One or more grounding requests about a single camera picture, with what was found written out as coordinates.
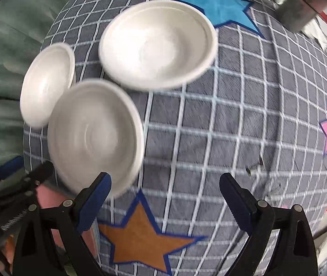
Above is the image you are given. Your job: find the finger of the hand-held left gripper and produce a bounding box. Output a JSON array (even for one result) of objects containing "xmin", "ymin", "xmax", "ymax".
[
  {"xmin": 0, "ymin": 155, "xmax": 25, "ymax": 180},
  {"xmin": 0, "ymin": 160, "xmax": 55, "ymax": 201}
]

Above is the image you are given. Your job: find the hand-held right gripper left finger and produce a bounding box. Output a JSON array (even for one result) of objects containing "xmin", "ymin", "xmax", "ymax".
[{"xmin": 13, "ymin": 172, "xmax": 112, "ymax": 276}]

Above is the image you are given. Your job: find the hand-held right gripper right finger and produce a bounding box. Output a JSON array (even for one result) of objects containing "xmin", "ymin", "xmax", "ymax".
[{"xmin": 219, "ymin": 172, "xmax": 318, "ymax": 276}]

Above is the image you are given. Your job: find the white ridged bowl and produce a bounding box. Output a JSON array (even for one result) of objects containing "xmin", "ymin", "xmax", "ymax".
[{"xmin": 47, "ymin": 79, "xmax": 145, "ymax": 198}]

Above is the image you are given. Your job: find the small white bowl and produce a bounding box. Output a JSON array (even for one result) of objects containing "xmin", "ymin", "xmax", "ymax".
[{"xmin": 20, "ymin": 43, "xmax": 76, "ymax": 128}]

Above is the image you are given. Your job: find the large white foam bowl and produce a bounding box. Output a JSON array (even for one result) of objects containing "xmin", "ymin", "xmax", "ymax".
[{"xmin": 98, "ymin": 0, "xmax": 219, "ymax": 90}]

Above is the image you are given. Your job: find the grey checked star blanket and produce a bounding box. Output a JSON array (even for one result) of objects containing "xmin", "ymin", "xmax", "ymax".
[{"xmin": 20, "ymin": 0, "xmax": 327, "ymax": 276}]

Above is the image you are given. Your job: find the green curtain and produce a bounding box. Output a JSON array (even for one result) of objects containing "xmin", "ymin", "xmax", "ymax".
[{"xmin": 0, "ymin": 0, "xmax": 91, "ymax": 176}]

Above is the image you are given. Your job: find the crumpled white paper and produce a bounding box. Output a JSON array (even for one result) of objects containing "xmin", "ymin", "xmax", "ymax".
[{"xmin": 301, "ymin": 19, "xmax": 327, "ymax": 50}]

